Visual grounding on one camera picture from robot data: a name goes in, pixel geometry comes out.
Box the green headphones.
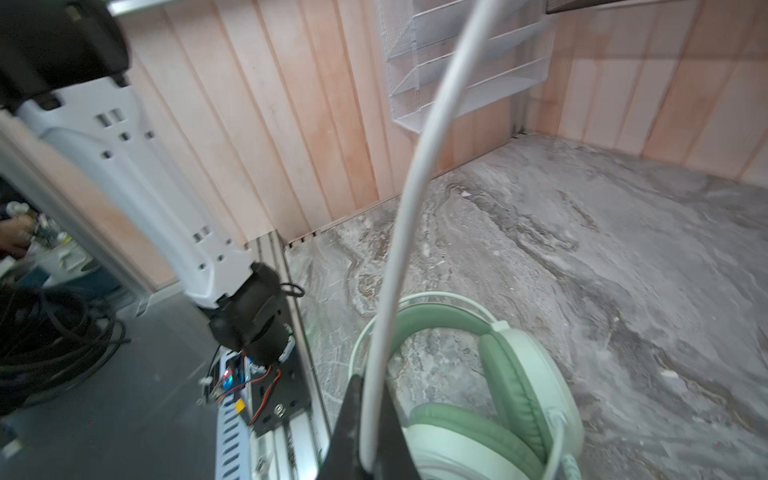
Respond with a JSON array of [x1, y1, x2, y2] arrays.
[[347, 292, 585, 480]]

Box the black mesh basket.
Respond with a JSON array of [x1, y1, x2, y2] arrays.
[[544, 0, 657, 15]]

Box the white wire mesh shelf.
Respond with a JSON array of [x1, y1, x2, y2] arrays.
[[374, 1, 554, 133]]

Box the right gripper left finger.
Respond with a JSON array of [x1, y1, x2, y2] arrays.
[[317, 375, 363, 480]]

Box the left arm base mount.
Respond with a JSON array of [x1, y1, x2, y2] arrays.
[[201, 350, 310, 436]]

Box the black cable bundle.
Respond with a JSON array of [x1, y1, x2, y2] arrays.
[[0, 284, 130, 415]]

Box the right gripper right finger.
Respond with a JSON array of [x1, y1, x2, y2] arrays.
[[374, 386, 420, 480]]

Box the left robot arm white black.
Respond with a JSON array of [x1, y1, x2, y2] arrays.
[[1, 1, 296, 367]]

